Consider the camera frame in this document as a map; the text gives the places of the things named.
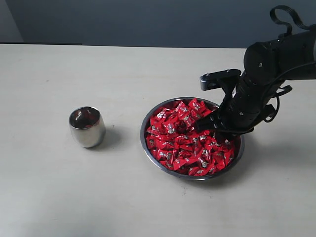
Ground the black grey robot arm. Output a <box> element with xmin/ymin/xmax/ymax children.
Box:
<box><xmin>195</xmin><ymin>5</ymin><xmax>316</xmax><ymax>137</ymax></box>

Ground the pile of red candies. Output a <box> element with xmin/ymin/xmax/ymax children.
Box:
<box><xmin>146</xmin><ymin>97</ymin><xmax>235</xmax><ymax>176</ymax></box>

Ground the metal bowl of red candies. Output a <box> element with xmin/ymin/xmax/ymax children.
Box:
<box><xmin>140</xmin><ymin>96</ymin><xmax>245</xmax><ymax>181</ymax></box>

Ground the black cable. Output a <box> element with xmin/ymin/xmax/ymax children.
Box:
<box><xmin>256</xmin><ymin>61</ymin><xmax>316</xmax><ymax>123</ymax></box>

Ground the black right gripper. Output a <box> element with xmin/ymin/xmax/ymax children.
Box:
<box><xmin>195</xmin><ymin>96</ymin><xmax>276</xmax><ymax>143</ymax></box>

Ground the stainless steel cup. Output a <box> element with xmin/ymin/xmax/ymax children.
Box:
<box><xmin>69</xmin><ymin>106</ymin><xmax>106</xmax><ymax>148</ymax></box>

